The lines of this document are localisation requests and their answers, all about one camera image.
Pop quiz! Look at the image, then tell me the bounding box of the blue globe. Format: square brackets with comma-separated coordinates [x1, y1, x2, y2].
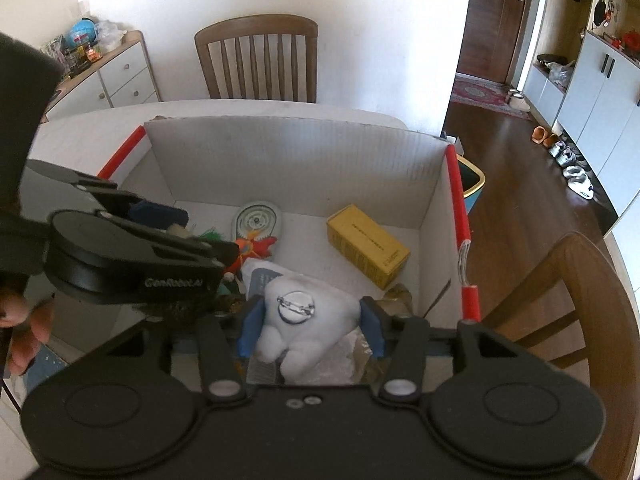
[65, 18, 96, 50]

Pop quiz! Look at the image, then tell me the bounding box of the red yellow toy figure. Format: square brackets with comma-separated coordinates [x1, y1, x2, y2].
[226, 236, 278, 274]

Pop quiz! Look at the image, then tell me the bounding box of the yellow small box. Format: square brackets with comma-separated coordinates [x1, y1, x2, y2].
[326, 205, 410, 289]

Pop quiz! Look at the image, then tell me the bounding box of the light blue wall cabinet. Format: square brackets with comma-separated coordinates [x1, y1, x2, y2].
[524, 0, 639, 214]

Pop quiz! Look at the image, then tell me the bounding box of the brown wooden door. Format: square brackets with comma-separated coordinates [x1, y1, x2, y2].
[457, 0, 526, 84]

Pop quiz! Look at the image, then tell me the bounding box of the left hand black glove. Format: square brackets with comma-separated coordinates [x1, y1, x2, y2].
[1, 287, 54, 375]

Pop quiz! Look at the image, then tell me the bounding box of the brown wooden chair right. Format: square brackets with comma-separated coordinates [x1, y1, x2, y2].
[483, 232, 639, 479]

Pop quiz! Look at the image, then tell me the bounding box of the blue waste bin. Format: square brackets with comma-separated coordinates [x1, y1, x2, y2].
[457, 155, 486, 212]

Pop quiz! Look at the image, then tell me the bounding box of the white plush tooth badge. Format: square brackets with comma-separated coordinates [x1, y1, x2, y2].
[254, 274, 360, 382]

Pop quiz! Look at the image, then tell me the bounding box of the brown wooden chair far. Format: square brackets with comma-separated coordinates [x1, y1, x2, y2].
[194, 14, 319, 103]

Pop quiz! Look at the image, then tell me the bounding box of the white drawer sideboard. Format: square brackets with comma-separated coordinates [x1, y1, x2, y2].
[42, 30, 162, 122]

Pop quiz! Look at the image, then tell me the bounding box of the round green white toy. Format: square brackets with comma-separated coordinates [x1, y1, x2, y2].
[231, 200, 282, 240]

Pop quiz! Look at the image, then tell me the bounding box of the silver foil snack packet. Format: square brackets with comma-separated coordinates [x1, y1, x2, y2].
[246, 328, 371, 386]

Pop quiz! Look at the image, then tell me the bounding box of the red patterned door rug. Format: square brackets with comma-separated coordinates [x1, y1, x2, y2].
[450, 73, 532, 120]

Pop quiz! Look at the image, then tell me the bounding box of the red cardboard shoe box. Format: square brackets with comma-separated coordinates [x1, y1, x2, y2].
[96, 115, 483, 386]

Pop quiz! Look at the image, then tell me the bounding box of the brown wooden chair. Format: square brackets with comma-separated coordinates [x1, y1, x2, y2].
[194, 14, 319, 103]
[483, 232, 639, 479]

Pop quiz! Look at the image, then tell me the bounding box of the blue patterned table mat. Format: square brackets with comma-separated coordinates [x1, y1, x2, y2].
[23, 346, 67, 393]

